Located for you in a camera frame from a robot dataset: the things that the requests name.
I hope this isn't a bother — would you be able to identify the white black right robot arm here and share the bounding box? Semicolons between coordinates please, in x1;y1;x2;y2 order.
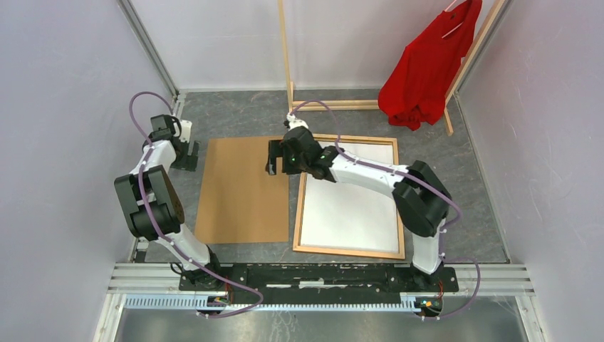
266;126;454;291

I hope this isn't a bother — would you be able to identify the aluminium rail frame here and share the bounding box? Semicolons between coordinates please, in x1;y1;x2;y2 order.
92;0;551;342

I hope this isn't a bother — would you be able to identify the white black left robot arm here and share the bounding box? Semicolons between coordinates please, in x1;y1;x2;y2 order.
114;115;224;291

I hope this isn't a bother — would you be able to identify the white clothes hanger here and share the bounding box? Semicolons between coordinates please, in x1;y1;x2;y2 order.
442;1;481;41

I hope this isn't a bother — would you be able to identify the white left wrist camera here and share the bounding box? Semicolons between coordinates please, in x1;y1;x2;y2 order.
179;120;192;143

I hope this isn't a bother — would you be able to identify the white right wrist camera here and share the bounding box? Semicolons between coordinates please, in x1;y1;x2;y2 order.
283;113;309;132

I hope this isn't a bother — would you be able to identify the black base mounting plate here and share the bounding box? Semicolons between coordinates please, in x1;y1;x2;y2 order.
179;263;459;305

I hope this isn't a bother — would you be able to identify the red t-shirt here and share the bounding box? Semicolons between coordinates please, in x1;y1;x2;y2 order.
377;0;483;131

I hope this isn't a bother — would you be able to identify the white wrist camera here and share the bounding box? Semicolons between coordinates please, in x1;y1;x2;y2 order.
179;120;192;143
283;113;309;132

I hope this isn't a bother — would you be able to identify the wooden clothes rack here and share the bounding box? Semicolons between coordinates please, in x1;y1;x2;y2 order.
276;0;511;111

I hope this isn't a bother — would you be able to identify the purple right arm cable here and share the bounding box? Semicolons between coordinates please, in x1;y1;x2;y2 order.
286;99;482;322

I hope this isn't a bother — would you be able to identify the wooden picture frame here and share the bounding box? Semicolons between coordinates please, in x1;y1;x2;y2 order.
291;134;407;261

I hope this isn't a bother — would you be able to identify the brown fibreboard backing board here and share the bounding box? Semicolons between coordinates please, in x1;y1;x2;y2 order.
194;137;289;244

